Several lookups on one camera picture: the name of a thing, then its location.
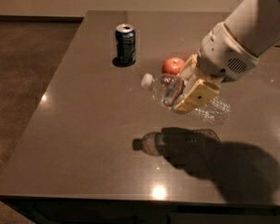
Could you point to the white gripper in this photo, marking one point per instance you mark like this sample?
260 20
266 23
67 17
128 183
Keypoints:
223 54

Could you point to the clear plastic water bottle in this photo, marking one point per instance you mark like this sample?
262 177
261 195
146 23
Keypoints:
165 90

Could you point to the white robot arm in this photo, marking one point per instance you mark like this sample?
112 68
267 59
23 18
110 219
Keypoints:
254 24

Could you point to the red apple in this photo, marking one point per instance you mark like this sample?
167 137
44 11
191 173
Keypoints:
172 66

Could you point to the blue soda can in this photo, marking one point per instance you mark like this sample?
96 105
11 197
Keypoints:
125 37

